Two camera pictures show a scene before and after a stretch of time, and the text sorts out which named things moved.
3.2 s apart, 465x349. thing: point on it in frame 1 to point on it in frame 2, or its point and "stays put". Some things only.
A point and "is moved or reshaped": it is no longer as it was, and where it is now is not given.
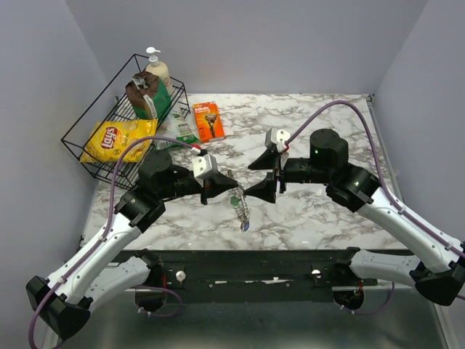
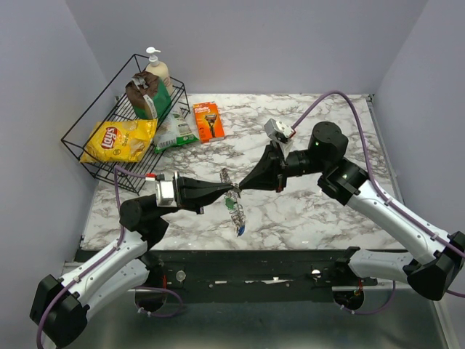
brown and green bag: (148, 95) stays put
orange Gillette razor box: (208, 121) stays put
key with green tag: (235, 201) is moved or reshaped
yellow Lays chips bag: (110, 139) stays put
